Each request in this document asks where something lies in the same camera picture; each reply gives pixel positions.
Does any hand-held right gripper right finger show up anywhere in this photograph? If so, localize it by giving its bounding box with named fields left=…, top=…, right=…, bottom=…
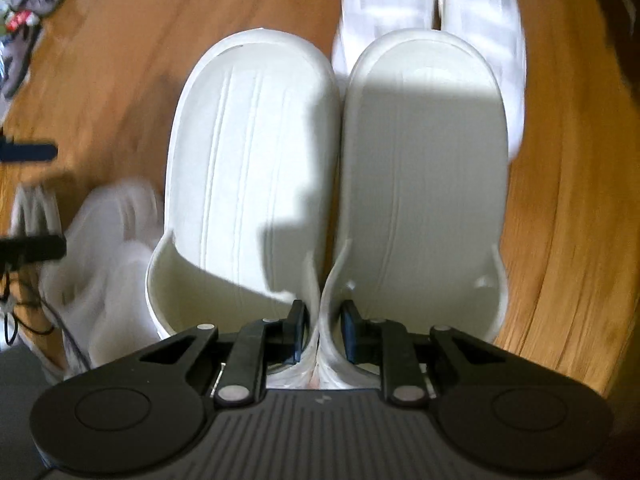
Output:
left=340, top=300, right=501, bottom=407

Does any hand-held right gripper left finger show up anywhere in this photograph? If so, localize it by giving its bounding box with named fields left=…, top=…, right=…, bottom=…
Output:
left=140, top=300, right=308, bottom=407

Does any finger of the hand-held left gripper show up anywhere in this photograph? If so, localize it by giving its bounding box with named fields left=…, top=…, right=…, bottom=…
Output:
left=0, top=234, right=68, bottom=267
left=0, top=139, right=58, bottom=163

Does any white clog with charm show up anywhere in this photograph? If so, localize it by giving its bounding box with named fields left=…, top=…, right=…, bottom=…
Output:
left=40, top=237, right=163, bottom=367

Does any cream white slide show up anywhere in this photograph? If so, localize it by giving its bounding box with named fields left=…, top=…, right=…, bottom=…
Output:
left=317, top=27, right=511, bottom=390
left=145, top=27, right=342, bottom=388

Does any white sneaker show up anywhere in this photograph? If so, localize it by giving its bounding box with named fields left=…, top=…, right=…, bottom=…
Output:
left=439, top=0, right=527, bottom=158
left=331, top=0, right=437, bottom=78

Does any red packet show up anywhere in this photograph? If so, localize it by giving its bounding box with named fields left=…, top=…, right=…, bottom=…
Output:
left=6, top=12, right=40, bottom=32

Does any grey mat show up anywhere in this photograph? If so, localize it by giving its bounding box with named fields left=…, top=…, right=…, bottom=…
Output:
left=0, top=346, right=68, bottom=466

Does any black cable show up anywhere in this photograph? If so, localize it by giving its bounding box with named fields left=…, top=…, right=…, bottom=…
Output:
left=0, top=265, right=93, bottom=368

